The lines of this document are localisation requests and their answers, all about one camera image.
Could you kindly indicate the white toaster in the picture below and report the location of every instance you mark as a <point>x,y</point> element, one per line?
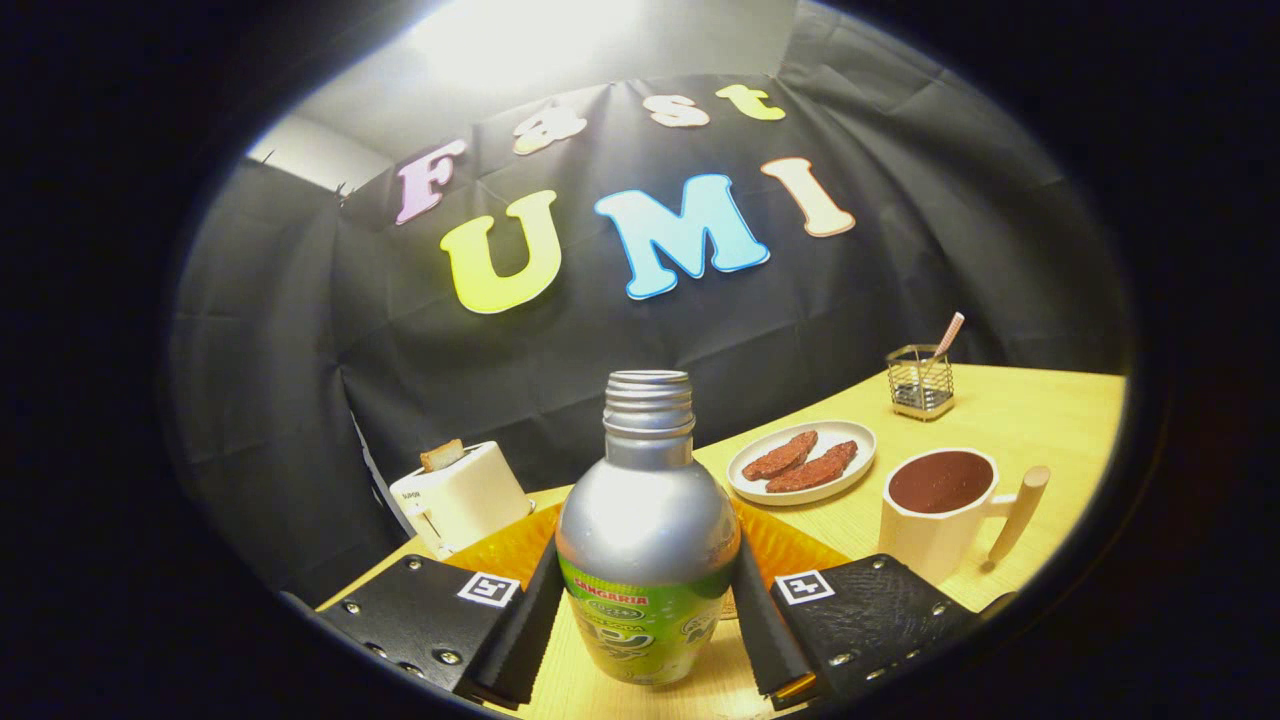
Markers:
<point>470,495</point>

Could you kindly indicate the pink striped straw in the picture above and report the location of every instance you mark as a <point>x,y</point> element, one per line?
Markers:
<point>948,335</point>

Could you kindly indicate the silver bottle with green label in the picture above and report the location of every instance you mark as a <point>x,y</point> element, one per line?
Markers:
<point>645,520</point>

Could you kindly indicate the toast slice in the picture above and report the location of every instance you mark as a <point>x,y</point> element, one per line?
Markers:
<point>442,455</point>

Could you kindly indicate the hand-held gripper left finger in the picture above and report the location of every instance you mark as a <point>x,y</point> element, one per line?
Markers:
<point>520,640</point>

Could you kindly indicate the white oval plate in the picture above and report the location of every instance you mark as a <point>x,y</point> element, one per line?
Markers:
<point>848,474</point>

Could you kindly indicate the brown meat piece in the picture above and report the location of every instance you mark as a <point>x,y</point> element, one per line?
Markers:
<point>812,468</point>
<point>780,456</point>

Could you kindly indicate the wooden table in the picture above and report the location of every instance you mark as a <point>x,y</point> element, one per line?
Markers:
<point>1020,420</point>

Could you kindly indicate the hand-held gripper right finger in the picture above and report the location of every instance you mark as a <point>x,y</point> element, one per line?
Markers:
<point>770,630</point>

